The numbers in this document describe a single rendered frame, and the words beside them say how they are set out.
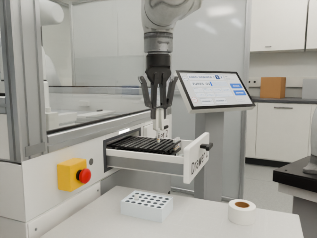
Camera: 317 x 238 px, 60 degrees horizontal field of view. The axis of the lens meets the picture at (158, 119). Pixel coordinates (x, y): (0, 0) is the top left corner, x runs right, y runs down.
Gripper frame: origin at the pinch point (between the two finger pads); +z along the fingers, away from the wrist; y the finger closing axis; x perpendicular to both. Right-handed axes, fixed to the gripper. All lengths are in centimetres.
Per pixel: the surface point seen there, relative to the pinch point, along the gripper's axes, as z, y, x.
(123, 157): 13.1, -9.9, 6.7
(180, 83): -11, 46, 76
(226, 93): -4, 78, 72
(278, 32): -78, 260, 214
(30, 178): 10.6, -37.0, -12.1
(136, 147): 10.5, -4.9, 8.3
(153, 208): 21.1, -8.2, -17.1
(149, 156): 11.9, -3.1, 0.1
